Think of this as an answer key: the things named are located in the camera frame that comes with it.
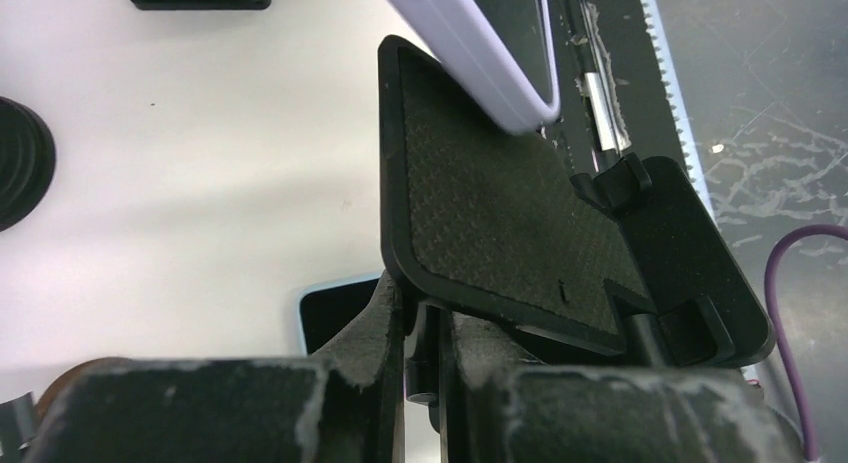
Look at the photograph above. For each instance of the lilac case phone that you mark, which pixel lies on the lilac case phone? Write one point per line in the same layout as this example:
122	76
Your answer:
500	51

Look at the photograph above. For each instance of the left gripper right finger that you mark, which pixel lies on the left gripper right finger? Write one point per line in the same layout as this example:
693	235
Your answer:
498	403

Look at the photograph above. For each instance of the white cable duct rail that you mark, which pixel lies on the white cable duct rail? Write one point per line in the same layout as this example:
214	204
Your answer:
687	143

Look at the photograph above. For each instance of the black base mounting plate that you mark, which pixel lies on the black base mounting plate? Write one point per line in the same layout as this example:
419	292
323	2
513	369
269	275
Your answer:
616	85

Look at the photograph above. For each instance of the blue case phone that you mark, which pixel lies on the blue case phone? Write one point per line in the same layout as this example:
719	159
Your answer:
324	309

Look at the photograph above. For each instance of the brown base phone stand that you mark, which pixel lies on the brown base phone stand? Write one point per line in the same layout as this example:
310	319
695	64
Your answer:
65	379

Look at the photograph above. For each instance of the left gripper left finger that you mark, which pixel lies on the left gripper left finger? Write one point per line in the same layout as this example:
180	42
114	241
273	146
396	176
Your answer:
341	404

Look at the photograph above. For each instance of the rear middle phone stand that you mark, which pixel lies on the rear middle phone stand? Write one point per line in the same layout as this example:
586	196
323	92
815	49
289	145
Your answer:
28	161

